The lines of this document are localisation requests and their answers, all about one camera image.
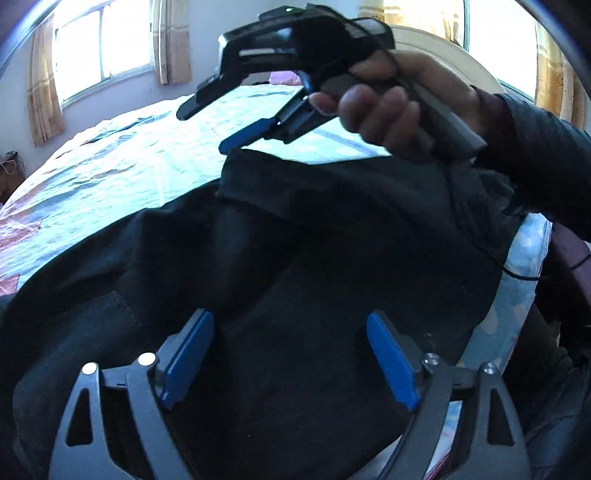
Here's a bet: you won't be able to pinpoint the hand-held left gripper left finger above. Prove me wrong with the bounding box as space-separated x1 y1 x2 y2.
48 310 218 480

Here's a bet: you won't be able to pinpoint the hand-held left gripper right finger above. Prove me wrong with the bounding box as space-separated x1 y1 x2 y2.
366 310 529 480

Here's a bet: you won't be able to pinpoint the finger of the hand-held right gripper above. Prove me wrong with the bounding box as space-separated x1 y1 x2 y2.
218 87 333 155
177 32 301 121

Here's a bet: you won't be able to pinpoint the black pants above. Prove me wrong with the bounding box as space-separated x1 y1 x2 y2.
0 148 522 480

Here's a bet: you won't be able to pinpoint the person's right forearm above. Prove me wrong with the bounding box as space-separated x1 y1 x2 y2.
471 88 591 241

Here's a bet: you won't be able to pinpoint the person's right hand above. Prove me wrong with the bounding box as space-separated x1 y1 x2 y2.
308 48 485 163

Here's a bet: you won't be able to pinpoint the beige patterned curtain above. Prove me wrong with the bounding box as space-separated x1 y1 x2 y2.
27 14 65 148
360 0 465 44
152 0 192 86
534 22 579 126

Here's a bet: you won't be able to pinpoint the bed with light blue sheet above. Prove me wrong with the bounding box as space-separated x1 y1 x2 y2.
0 83 555 480

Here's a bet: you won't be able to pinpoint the window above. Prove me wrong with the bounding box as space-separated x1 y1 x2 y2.
53 0 155 104
464 0 541 100

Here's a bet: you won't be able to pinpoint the white curved headboard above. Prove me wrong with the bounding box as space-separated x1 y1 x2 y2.
392 25 505 95

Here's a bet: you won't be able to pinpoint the person's dark clothing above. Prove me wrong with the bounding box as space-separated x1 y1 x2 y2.
522 222 591 480

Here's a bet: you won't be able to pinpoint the wooden desk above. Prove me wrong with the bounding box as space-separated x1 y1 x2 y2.
0 150 24 205

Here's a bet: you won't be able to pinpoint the black cable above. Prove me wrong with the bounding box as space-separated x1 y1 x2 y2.
441 157 543 282

